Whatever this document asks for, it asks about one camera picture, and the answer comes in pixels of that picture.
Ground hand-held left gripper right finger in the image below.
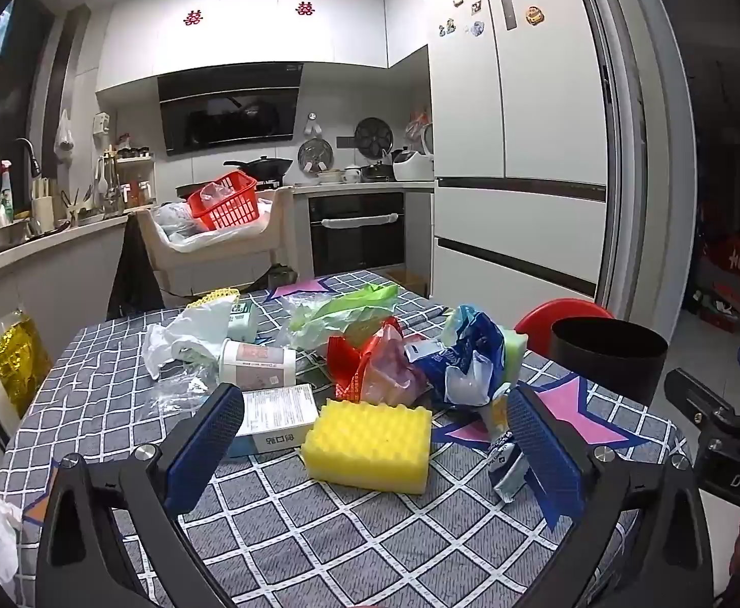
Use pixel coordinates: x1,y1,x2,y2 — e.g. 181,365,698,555
505,385,716,608

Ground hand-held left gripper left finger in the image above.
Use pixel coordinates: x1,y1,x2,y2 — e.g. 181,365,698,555
33,382,245,608

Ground small blue white packet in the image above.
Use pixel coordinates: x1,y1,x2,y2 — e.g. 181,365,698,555
487,429,532,506

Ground clear plastic wrap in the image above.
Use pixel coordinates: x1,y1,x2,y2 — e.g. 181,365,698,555
147,372,220,420

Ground white printed carton box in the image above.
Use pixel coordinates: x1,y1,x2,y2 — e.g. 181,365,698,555
226,385,320,458

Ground white paper cup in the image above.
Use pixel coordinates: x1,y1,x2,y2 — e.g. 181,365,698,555
218,338,298,391

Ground black trash bin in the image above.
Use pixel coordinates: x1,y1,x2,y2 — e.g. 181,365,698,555
550,317,670,407

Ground pale green sponge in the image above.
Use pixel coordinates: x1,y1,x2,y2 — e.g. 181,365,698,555
439,309,530,387

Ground white plastic bag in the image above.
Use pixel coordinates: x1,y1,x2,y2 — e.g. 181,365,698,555
142,305,232,382
53,109,73,157

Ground blue plastic bag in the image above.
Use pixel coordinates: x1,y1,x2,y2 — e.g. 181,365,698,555
408,306,511,411

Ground yellow mesh scrubber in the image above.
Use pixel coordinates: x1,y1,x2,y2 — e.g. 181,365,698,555
183,289,242,313

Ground red plastic bag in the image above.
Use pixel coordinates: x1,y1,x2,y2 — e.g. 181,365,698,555
327,318,409,404

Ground yellow egg-crate sponge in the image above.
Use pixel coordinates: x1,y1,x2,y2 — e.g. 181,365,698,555
300,400,434,496

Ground pink plastic bag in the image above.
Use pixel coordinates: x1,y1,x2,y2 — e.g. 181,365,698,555
362,329,429,407

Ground green plastic bag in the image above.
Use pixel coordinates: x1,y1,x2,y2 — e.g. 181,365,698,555
286,283,400,351

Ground grey checked star tablecloth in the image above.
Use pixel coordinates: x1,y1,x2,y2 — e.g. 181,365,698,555
3,269,693,608

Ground red printed box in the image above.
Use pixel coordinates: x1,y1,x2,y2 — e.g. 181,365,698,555
702,234,740,287

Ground red plastic stool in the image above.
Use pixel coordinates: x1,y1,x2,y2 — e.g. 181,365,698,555
514,299,615,357

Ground beige baby chair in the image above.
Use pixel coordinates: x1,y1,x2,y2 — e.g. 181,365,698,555
137,186,296,296

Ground gold foil bag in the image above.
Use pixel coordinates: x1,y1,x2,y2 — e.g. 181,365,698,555
0,315,54,420

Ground cardboard box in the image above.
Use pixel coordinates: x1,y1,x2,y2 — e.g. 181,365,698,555
382,269,431,297

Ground red plastic basket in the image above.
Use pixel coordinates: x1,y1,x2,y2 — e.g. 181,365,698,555
187,171,260,233

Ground black built-in oven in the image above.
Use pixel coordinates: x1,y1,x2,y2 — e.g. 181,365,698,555
309,193,406,277

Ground white spice rack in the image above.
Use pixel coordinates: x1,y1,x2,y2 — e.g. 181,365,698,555
115,148,157,211

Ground black wok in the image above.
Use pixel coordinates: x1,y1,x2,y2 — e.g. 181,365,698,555
223,155,295,182

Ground white knife block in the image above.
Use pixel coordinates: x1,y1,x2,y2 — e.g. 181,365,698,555
30,177,58,237

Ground steel basin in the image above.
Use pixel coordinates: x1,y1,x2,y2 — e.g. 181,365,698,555
0,215,32,258

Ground silver round steamer rack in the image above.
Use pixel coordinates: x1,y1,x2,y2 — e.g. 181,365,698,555
297,138,335,177

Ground white rice cooker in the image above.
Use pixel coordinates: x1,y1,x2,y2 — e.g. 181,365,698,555
392,148,435,182

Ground white spray bottle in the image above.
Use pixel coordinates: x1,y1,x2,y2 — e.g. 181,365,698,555
0,160,16,217

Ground black range hood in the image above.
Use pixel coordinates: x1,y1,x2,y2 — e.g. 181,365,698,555
157,63,302,157

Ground white refrigerator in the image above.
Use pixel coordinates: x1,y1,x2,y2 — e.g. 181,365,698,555
425,0,620,305

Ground black kitchen faucet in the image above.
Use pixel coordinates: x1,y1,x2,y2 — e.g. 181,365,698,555
15,137,43,179

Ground hanging white plastic bag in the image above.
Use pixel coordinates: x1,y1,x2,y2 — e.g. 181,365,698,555
53,109,73,157

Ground dark round steamer rack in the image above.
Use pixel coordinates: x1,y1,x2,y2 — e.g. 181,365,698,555
353,117,395,159

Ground white wall cabinets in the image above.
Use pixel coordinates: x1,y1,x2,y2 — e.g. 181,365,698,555
94,0,432,93

